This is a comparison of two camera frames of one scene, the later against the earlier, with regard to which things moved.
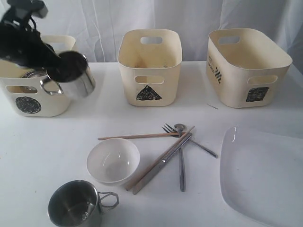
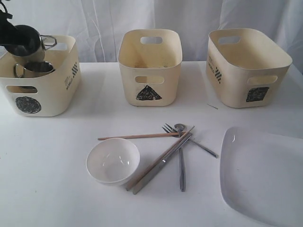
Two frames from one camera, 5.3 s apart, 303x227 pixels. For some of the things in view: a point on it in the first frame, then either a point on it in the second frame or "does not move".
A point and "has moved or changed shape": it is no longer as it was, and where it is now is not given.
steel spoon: (180, 127) does not move
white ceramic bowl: (113, 161) does not move
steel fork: (169, 129) does not move
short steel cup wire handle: (79, 204) has moved or changed shape
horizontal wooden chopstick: (139, 136) does not move
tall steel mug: (73, 77) to (34, 69)
